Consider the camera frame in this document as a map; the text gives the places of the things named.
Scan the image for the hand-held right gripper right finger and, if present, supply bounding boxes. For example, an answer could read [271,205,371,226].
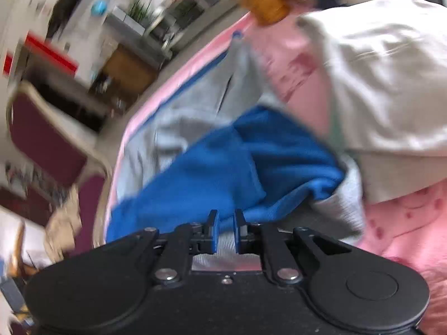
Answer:
[232,209,353,285]

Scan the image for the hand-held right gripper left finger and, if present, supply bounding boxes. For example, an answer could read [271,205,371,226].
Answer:
[101,209,220,285]

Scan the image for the blue and grey knit garment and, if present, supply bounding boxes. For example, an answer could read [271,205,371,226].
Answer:
[105,31,368,263]

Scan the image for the beige ruched garment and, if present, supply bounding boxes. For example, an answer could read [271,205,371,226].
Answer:
[45,184,85,263]

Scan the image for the pink blanket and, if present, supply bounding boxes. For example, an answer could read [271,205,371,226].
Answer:
[103,10,257,242]

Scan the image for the wooden cabinet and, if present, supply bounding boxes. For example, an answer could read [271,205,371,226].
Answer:
[101,47,158,95]

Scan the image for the maroon cushioned chair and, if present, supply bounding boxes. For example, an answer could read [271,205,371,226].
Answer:
[6,80,113,256]

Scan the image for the white garment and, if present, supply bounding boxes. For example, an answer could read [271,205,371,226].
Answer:
[296,0,447,205]

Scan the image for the long grey media shelf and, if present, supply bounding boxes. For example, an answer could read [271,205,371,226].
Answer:
[104,6,176,61]

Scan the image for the green potted plant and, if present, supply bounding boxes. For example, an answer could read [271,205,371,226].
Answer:
[127,0,155,26]

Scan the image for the red and white box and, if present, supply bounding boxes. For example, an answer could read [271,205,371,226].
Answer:
[3,31,80,78]

